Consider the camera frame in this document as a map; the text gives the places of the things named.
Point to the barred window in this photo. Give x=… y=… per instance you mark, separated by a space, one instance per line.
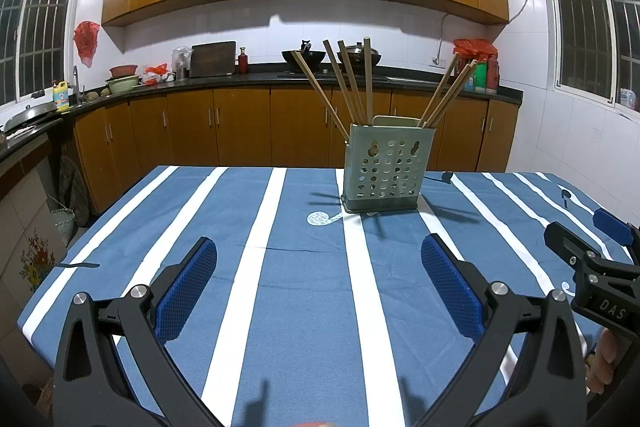
x=590 y=22
x=35 y=27

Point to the white bottle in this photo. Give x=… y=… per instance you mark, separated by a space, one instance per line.
x=628 y=99

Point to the person's right hand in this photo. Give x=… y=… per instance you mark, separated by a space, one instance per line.
x=602 y=362

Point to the dark cutting board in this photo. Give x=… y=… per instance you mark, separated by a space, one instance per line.
x=212 y=59

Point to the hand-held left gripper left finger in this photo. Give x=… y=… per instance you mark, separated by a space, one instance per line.
x=186 y=289

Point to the black kitchen countertop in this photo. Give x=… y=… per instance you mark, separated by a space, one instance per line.
x=225 y=80

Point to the red plastic bag over bottles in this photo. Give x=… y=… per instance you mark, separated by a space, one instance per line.
x=475 y=48

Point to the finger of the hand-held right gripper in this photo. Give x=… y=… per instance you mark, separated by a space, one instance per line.
x=570 y=244
x=612 y=227

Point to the clear plastic bag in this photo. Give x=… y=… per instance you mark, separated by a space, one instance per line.
x=181 y=62

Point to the metal pan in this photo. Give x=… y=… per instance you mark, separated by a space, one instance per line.
x=30 y=114

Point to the red plastic bag on wall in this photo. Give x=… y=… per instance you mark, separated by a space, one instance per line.
x=86 y=39

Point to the wooden chopstick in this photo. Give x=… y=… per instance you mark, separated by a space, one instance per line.
x=456 y=92
x=320 y=94
x=439 y=89
x=368 y=82
x=340 y=79
x=450 y=93
x=351 y=79

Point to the wooden lower kitchen cabinets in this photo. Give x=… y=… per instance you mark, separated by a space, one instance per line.
x=240 y=127

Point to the red basin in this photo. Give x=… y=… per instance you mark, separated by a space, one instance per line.
x=123 y=71

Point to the metal faucet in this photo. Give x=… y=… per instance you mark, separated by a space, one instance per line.
x=77 y=82

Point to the blue striped tablecloth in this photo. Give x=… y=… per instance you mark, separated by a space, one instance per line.
x=300 y=282

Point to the red bottle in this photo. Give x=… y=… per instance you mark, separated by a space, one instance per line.
x=243 y=62

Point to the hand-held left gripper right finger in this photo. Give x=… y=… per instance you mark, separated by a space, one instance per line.
x=452 y=289

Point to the white wall outlet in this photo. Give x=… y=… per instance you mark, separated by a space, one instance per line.
x=438 y=61

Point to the yellow detergent bottle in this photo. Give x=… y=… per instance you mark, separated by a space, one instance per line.
x=61 y=99

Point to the green basin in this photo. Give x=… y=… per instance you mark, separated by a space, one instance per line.
x=123 y=84

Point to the black wok with lid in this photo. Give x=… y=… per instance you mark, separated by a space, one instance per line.
x=357 y=54

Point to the green bottle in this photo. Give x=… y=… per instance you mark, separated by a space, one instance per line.
x=480 y=77

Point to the red plastic bag on counter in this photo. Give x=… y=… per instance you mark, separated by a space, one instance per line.
x=156 y=73

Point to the green perforated utensil holder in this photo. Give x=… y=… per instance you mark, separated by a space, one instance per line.
x=390 y=167

